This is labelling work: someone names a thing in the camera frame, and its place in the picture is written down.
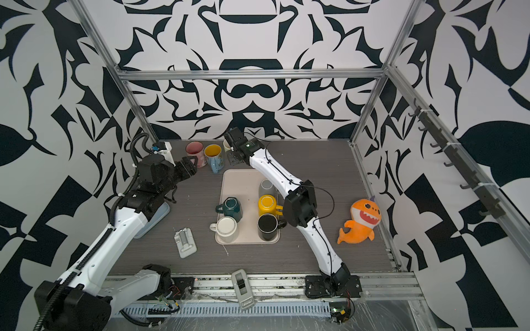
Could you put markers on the pink patterned mug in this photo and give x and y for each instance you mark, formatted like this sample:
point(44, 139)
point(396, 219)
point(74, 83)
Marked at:
point(196, 149)

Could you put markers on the white mug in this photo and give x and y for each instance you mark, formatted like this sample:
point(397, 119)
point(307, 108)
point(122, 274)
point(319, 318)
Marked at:
point(226, 230)

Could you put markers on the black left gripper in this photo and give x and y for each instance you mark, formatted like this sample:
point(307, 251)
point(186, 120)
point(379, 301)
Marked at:
point(185, 167)

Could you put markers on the yellow mug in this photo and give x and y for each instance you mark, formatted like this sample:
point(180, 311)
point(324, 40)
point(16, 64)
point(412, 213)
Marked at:
point(267, 204)

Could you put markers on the blue butterfly mug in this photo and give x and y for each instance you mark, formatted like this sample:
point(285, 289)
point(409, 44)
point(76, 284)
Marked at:
point(214, 157)

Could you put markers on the grey block on table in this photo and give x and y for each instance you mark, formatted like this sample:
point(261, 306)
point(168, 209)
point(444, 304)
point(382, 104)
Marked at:
point(185, 242)

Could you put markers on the orange shark plush toy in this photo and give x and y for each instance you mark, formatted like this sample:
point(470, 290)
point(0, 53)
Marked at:
point(365, 216)

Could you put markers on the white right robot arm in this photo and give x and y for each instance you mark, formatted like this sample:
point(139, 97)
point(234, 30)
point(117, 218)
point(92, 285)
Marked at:
point(299, 209)

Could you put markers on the light green mug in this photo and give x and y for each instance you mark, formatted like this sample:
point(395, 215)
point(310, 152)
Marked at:
point(226, 146)

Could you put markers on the dark green mug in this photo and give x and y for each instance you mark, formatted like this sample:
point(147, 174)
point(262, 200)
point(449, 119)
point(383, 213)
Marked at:
point(231, 207)

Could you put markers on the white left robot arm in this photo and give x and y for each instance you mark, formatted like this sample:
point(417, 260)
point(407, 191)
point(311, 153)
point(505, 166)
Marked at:
point(77, 299)

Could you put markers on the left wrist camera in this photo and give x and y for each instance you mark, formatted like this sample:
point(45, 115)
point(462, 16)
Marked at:
point(164, 149)

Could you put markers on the black mug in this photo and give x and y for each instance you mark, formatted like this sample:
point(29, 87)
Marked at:
point(268, 226)

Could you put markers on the light blue plate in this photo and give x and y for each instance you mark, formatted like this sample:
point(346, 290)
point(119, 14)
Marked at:
point(162, 211)

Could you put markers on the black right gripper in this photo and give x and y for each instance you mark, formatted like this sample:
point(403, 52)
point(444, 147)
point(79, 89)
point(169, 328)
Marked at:
point(232, 160)

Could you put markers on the black hook rail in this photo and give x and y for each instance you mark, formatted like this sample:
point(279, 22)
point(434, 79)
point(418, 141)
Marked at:
point(460, 160)

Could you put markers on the white slotted cable duct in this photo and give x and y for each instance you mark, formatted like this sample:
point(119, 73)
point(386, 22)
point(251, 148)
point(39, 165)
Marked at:
point(224, 309)

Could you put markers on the grey mug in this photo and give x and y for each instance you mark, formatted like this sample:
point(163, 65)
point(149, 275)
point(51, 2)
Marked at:
point(266, 188)

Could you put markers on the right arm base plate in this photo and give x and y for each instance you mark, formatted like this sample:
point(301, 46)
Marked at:
point(319, 287)

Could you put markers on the small circuit board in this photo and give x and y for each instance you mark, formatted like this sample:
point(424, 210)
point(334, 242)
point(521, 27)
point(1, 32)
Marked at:
point(340, 313)

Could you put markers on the beige plastic tray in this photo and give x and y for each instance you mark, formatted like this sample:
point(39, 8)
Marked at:
point(243, 184)

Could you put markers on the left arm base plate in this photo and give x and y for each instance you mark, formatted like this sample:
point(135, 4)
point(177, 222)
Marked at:
point(178, 286)

